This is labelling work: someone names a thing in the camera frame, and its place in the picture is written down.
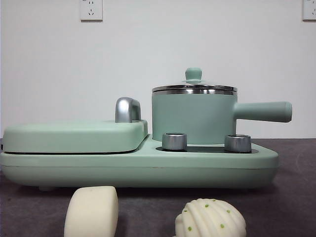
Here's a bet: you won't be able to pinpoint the glass lid with green knob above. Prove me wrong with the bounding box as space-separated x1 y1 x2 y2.
152 67 237 96

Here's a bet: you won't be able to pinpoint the green hinged griddle cover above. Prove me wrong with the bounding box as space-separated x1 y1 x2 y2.
2 119 149 154

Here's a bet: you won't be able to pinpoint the white wall socket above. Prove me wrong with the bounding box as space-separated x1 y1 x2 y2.
302 0 316 22
79 0 104 22

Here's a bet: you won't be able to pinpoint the green breakfast machine base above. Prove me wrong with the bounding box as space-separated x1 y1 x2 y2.
0 134 279 192

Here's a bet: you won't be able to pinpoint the ridged white bun green dots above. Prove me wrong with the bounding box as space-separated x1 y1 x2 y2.
174 197 247 237

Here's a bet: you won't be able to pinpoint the silver griddle cover handle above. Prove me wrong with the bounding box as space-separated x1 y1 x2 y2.
115 97 142 123

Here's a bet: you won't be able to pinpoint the silver control knob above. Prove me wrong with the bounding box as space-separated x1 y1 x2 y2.
224 134 252 153
161 132 188 151

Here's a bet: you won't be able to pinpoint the smooth plain white bun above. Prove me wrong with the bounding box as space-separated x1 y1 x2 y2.
63 185 119 237

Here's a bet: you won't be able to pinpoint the green pot with handle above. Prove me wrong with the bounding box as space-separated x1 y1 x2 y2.
151 85 293 144

